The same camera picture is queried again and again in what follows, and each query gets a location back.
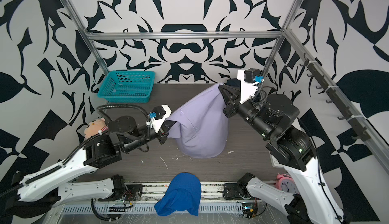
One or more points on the teal plastic basket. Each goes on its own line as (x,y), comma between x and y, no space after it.
(127,86)

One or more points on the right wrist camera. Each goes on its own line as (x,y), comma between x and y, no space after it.
(250,80)

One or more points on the dark blue denim skirt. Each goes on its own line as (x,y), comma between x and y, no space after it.
(233,82)

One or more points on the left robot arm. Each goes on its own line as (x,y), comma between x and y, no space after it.
(34,194)

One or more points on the aluminium frame crossbar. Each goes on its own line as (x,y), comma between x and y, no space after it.
(183,35)

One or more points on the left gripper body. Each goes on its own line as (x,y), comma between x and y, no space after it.
(141,137)

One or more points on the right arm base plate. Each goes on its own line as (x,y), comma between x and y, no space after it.
(233,191)

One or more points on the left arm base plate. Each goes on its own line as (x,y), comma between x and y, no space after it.
(130,192)

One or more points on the grey wall hook rack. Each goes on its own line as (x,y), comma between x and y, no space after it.
(337,97)

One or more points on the blue cloth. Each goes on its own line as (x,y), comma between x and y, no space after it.
(183,194)

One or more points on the small green circuit board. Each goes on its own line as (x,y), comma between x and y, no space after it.
(249,210)

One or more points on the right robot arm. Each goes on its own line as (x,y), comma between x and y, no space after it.
(295,151)

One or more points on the pink plush toy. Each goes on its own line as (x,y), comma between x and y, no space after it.
(97,126)

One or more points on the lavender grey skirt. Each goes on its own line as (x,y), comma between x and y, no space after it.
(201,127)

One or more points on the pink alarm clock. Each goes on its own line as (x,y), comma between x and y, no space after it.
(286,183)

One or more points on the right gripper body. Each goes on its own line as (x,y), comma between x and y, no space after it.
(255,115)

